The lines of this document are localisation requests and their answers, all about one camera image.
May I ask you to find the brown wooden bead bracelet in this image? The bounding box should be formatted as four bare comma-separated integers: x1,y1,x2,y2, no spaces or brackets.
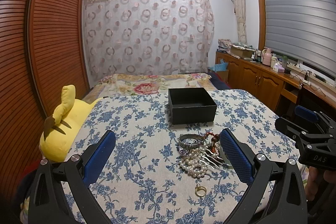
203,131,221,158

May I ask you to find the blue crystal hair comb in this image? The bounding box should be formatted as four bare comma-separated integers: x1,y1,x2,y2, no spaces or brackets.
198,147,232,169

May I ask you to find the silver patterned bangle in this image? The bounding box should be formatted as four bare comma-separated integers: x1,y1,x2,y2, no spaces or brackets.
178,134,205,149

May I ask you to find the gold ring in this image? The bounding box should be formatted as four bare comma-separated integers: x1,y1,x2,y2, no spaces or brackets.
194,183,207,197

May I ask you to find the white pearl necklace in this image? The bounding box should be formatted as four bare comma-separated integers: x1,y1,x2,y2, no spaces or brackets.
179,140,224,179

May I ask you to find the black open jewelry box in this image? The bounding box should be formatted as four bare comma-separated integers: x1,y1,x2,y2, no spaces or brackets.
168,88,217,124

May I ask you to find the person's right hand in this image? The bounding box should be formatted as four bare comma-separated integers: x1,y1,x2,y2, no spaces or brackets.
305,166,336,201

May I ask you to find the wooden cabinet desk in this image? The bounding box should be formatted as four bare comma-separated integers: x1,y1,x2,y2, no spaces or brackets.
215,51,335,111

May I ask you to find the pink thermos jug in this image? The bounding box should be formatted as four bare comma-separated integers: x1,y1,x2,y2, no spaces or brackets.
261,48,272,66

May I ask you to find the yellow plush toy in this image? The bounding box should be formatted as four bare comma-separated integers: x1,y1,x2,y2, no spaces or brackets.
39,85,100,162

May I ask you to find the cardboard box on cabinet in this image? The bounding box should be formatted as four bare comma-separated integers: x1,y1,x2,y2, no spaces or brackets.
230,45,255,59

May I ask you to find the teal paper bag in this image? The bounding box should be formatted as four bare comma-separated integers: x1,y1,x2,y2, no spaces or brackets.
208,59,228,73

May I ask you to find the blue floral white quilt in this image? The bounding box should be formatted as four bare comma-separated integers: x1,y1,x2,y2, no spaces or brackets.
61,88,302,224

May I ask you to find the grey window blind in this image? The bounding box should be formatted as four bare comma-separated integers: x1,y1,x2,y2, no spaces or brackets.
265,0,335,77

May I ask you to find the floral beige bedspread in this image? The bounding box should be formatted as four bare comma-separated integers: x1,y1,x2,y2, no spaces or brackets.
83,73,216,103

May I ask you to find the beige side curtain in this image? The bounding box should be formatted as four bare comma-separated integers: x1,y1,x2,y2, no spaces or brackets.
234,0,247,44

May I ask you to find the pink circle patterned curtain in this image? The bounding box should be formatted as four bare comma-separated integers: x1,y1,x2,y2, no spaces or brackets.
83,0,215,84

